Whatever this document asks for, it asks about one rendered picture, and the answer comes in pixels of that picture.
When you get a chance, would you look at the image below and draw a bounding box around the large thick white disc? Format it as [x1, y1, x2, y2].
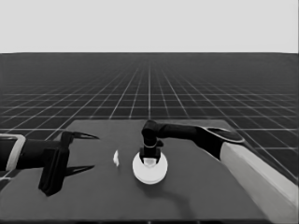
[132, 151, 168, 185]

